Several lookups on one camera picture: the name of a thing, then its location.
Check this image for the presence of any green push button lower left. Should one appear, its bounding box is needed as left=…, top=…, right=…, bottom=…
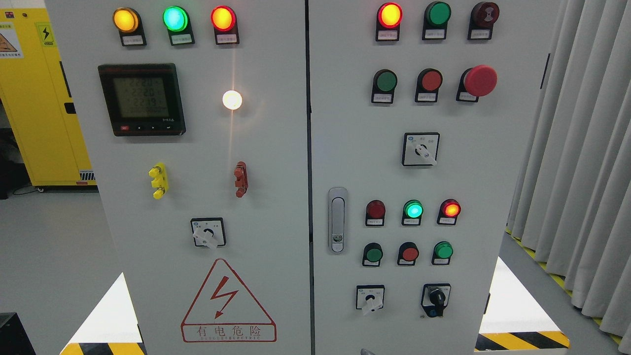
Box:
left=361, top=242, right=383, bottom=267

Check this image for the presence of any green push button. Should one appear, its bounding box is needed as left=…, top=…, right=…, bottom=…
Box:
left=361, top=242, right=383, bottom=267
left=370, top=69, right=397, bottom=104
left=432, top=241, right=454, bottom=265

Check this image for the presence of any red push button lower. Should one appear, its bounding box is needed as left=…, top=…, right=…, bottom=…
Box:
left=397, top=241, right=419, bottom=267

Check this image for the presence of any red push button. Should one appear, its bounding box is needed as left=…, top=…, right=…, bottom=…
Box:
left=414, top=68, right=443, bottom=103
left=397, top=241, right=419, bottom=267

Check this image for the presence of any green push button upper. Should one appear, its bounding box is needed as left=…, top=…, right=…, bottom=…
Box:
left=370, top=69, right=397, bottom=104

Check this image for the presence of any green push button lower right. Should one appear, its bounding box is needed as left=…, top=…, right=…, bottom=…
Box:
left=432, top=241, right=454, bottom=265

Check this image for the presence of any red push button upper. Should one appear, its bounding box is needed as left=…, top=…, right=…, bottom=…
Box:
left=414, top=68, right=443, bottom=103

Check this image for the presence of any red emergency stop mushroom button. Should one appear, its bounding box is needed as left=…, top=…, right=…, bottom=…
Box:
left=456, top=65, right=498, bottom=103

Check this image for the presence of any grey electrical control cabinet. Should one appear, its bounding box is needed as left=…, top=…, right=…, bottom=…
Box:
left=46, top=0, right=562, bottom=355

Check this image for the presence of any dark red unlit lamp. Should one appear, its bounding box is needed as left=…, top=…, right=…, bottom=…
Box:
left=365, top=200, right=386, bottom=227

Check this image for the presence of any red terminal connector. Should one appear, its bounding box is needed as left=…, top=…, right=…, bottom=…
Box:
left=234, top=161, right=248, bottom=198

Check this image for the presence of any green lit lamp lower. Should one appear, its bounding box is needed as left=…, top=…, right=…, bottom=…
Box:
left=401, top=199, right=424, bottom=226

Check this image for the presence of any white lit indicator lamp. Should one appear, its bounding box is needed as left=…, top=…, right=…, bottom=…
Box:
left=222, top=90, right=243, bottom=110

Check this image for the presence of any red lit lamp lower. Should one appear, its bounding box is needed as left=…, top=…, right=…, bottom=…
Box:
left=436, top=199, right=461, bottom=225

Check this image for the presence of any red lit lamp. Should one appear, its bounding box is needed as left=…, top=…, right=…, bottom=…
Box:
left=436, top=199, right=461, bottom=225
left=376, top=2, right=403, bottom=42

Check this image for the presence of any yellow terminal connector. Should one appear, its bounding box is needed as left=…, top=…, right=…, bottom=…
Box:
left=148, top=162, right=169, bottom=200

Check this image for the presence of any red electrical hazard warning sticker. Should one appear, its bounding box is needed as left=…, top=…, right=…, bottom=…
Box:
left=180, top=258, right=277, bottom=343

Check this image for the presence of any red lit lamp top right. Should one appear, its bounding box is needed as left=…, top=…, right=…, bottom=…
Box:
left=376, top=2, right=403, bottom=42

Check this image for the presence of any red indicator lamp top left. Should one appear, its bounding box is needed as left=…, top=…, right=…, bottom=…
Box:
left=210, top=5, right=240, bottom=45

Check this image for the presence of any black digital power meter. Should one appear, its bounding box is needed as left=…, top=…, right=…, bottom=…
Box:
left=98, top=63, right=186, bottom=137

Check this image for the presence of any green unlit lamp top right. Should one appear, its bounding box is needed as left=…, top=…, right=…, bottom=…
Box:
left=421, top=1, right=452, bottom=40

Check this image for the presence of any green indicator lamp top left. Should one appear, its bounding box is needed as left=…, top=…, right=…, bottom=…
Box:
left=162, top=6, right=195, bottom=46

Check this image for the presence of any yellow indicator lamp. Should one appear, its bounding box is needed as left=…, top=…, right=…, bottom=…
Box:
left=112, top=7, right=147, bottom=47

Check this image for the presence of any grey curtain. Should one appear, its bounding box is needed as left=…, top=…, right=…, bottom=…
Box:
left=507, top=0, right=631, bottom=355

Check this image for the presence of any yellow safety cabinet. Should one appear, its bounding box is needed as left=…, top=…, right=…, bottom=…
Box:
left=0, top=0, right=97, bottom=189

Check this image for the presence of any black box bottom left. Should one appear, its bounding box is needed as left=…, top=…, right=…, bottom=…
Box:
left=0, top=312, right=35, bottom=355

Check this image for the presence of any silver cabinet door handle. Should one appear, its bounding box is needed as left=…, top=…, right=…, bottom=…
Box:
left=328, top=188, right=348, bottom=253

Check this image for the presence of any upper right white selector switch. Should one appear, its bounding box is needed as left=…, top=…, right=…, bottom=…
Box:
left=401, top=132, right=440, bottom=168

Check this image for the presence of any left white rotary selector switch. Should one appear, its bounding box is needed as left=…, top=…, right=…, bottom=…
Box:
left=190, top=217, right=227, bottom=249

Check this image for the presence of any white rotary selector switch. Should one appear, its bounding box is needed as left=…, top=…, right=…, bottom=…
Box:
left=190, top=217, right=227, bottom=249
left=355, top=284, right=386, bottom=315

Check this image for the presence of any lower white rotary selector switch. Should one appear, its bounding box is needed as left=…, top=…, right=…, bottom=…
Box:
left=355, top=284, right=386, bottom=315

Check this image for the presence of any black rotary knob switch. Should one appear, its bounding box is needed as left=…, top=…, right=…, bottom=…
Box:
left=420, top=283, right=451, bottom=318

